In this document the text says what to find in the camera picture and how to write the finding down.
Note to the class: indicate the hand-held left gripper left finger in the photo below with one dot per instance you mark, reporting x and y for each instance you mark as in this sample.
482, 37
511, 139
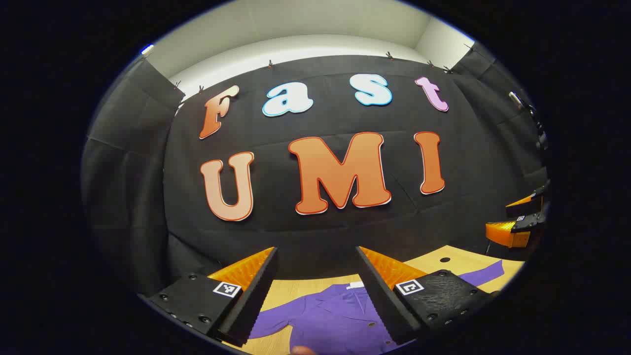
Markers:
256, 296

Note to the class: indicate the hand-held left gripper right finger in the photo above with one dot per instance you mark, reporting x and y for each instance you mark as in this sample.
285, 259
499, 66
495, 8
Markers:
382, 301

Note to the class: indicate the purple knit cardigan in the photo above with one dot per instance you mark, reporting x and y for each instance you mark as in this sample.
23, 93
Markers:
330, 315

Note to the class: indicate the black metal stand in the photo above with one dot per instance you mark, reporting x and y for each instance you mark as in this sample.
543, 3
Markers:
516, 100

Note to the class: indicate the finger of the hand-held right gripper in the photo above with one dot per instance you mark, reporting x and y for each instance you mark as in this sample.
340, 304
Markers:
527, 225
525, 208

